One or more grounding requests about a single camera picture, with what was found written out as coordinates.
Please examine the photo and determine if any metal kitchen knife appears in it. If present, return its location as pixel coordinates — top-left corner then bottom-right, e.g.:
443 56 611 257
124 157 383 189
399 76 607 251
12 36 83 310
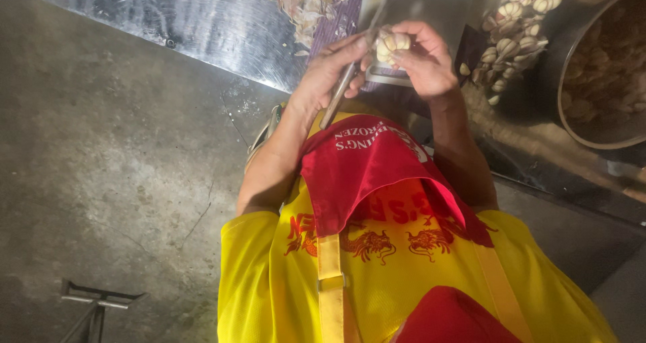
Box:
319 0 404 130

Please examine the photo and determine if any pile of garlic bulbs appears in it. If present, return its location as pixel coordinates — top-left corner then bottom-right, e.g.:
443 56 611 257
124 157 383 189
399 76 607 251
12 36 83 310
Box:
458 0 563 107

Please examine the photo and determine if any grey metal stand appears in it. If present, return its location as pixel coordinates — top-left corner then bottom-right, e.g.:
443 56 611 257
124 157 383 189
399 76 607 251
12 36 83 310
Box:
58 278 150 343

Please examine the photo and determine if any person's right hand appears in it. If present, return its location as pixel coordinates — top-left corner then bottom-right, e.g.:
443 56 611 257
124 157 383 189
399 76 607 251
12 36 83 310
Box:
389 20 461 104

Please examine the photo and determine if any yellow printed shirt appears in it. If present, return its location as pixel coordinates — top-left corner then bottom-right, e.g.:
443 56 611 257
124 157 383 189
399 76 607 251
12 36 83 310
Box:
217 106 619 343

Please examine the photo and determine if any heap of peeled garlic cloves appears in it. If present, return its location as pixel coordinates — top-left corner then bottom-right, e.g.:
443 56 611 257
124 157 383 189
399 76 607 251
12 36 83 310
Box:
561 0 646 132

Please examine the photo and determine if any person's left hand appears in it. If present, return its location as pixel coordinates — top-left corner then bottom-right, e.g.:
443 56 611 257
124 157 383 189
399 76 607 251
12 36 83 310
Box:
292 32 374 116

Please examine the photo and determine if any large round metal pot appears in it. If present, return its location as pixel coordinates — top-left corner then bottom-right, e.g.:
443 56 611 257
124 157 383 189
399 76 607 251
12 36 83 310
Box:
534 0 646 150

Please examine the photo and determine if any white garlic bulb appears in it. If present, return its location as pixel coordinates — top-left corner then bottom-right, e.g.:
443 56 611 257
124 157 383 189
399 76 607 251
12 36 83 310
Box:
374 27 412 67

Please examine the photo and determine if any heap of garlic peels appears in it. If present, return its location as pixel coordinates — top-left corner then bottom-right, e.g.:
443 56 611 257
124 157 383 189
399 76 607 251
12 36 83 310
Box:
266 0 365 57

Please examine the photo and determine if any beige sandal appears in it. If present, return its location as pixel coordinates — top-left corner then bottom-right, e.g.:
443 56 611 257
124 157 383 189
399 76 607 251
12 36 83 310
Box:
245 104 284 175

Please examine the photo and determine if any purple ribbed mat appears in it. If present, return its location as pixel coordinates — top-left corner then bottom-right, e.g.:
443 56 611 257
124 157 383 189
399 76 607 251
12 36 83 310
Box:
308 0 385 92

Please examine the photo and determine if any grey cutting board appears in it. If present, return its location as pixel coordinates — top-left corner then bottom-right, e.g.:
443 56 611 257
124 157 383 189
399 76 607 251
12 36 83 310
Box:
357 0 478 88

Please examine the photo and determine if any yellow apron strap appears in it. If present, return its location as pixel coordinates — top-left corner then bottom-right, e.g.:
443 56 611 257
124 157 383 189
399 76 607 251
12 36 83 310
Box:
316 233 347 343
473 241 534 343

